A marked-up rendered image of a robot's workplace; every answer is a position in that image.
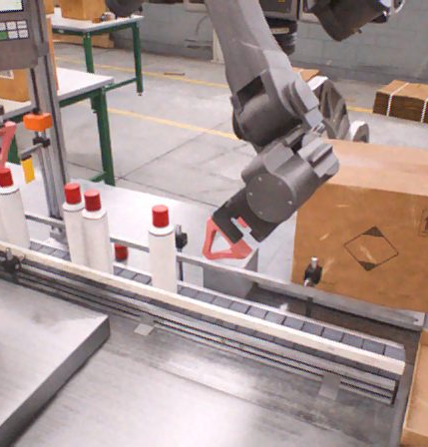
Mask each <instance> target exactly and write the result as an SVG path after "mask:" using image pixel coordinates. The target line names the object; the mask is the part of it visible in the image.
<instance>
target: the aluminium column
mask: <svg viewBox="0 0 428 447"><path fill-rule="evenodd" d="M28 6H29V12H30V18H31V22H32V28H33V33H32V34H33V40H34V45H35V50H36V45H38V44H41V43H45V42H49V41H50V40H49V34H48V27H47V21H46V15H45V9H44V3H43V0H28ZM37 63H38V65H37V66H36V67H35V68H34V73H35V78H36V84H37V90H38V96H39V100H40V106H41V110H43V113H48V114H50V115H51V120H52V127H51V128H48V129H46V130H45V132H46V138H48V139H50V144H51V146H48V149H49V155H50V160H51V166H52V172H53V178H54V184H55V189H56V195H57V201H58V207H59V212H60V217H63V221H65V219H64V213H63V208H62V205H63V204H64V203H65V202H66V198H65V192H64V186H65V185H66V184H70V183H71V179H70V173H69V166H68V160H67V153H66V147H65V142H64V135H63V129H62V122H61V116H60V109H59V103H58V96H57V91H56V78H55V72H54V65H53V59H52V53H50V54H46V55H43V56H39V57H37ZM24 70H25V75H26V81H27V86H28V92H29V97H30V102H31V107H32V108H36V107H38V108H39V103H38V99H37V94H36V89H35V83H34V78H33V72H32V68H27V69H24ZM41 152H42V157H43V163H44V168H45V174H46V179H47V185H48V190H49V196H50V201H51V207H52V212H53V215H55V214H56V213H55V208H54V203H53V197H52V192H51V186H50V180H49V175H48V169H47V163H46V158H45V152H44V148H42V149H41ZM64 230H65V229H64ZM66 235H67V231H66ZM55 241H59V242H62V243H66V244H69V242H68V236H67V237H65V238H64V239H63V240H57V239H55Z"/></svg>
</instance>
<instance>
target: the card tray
mask: <svg viewBox="0 0 428 447"><path fill-rule="evenodd" d="M400 445H402V446H405V447H428V329H425V328H423V330H422V333H421V337H420V341H419V345H418V351H417V356H416V361H415V367H414V372H413V377H412V382H411V387H410V392H409V398H408V403H407V408H406V414H405V419H404V425H403V429H402V434H401V440H400Z"/></svg>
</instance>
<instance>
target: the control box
mask: <svg viewBox="0 0 428 447"><path fill-rule="evenodd" d="M23 5H24V10H25V12H14V13H1V14H0V21H11V20H24V19H28V24H29V30H30V36H31V39H21V40H10V41H0V72H3V71H11V70H20V69H27V68H35V67H36V66H37V65H38V63H37V56H36V50H35V45H34V40H33V34H32V33H33V28H32V22H31V18H30V12H29V6H28V0H23Z"/></svg>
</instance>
